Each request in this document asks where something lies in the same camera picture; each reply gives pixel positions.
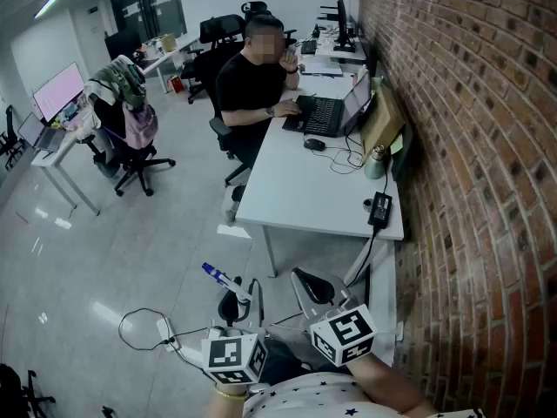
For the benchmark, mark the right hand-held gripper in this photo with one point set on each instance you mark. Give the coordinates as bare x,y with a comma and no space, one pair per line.
344,335

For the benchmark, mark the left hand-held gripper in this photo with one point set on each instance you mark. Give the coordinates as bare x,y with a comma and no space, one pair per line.
235,355

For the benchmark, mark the blue and white handheld tool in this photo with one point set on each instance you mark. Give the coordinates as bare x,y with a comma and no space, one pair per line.
228,282

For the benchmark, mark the person's left forearm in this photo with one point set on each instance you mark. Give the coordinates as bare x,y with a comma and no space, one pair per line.
224,405

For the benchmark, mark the person's right forearm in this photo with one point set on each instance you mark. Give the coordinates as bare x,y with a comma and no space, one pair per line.
387,386

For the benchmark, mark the white power strip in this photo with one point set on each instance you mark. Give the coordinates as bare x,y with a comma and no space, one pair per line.
167,331

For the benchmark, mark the white star print shirt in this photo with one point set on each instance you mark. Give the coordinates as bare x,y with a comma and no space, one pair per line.
313,396

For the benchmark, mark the black power adapter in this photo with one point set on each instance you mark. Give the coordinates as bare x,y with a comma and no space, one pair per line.
380,209

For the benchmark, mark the white table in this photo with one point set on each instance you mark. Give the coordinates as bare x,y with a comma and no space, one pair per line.
304,190

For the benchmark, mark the green metal flask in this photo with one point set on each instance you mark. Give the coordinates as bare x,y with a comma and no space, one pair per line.
375,166

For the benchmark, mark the black computer mouse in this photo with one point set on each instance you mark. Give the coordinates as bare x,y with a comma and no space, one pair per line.
314,144

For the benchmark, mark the black open laptop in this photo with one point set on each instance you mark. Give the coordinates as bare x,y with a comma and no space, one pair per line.
322,113

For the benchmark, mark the brown cardboard box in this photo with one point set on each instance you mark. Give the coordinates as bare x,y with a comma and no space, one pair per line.
383,120

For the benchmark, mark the office chair draped with clothes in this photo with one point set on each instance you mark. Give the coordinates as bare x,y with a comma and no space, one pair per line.
126,120

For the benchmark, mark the stack of white papers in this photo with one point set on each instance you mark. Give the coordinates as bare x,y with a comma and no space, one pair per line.
322,67

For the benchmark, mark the small white desk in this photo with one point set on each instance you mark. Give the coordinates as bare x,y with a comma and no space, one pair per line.
65,159

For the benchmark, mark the red paper bag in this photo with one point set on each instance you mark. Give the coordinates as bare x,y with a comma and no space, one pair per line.
176,84

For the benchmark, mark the black chair base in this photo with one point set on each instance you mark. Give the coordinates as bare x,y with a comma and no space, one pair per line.
17,392

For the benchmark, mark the white far desk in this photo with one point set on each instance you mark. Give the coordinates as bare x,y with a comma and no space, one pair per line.
335,55

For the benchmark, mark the black keyboard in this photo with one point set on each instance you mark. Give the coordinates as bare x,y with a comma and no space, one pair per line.
309,47

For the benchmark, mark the black mesh office chair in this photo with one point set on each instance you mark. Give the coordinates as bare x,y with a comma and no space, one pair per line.
209,55

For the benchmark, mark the long white office desk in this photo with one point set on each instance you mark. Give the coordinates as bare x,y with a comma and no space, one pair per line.
174,52

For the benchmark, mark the silver open laptop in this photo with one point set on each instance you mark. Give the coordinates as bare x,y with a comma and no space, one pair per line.
41,136

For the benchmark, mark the black desktop monitor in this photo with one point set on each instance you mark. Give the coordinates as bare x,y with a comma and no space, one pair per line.
343,24

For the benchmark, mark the yellow bucket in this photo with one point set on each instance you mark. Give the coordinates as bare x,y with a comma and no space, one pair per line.
168,42

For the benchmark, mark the monitor with pink screen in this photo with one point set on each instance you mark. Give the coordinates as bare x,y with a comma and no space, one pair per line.
58,90

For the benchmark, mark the black dark monitor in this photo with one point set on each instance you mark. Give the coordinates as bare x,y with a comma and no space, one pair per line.
123,44

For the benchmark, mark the black headrest office chair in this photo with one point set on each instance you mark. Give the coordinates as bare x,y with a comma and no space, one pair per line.
257,9

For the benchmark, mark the dark double door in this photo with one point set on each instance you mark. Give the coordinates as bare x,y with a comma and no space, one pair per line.
148,2

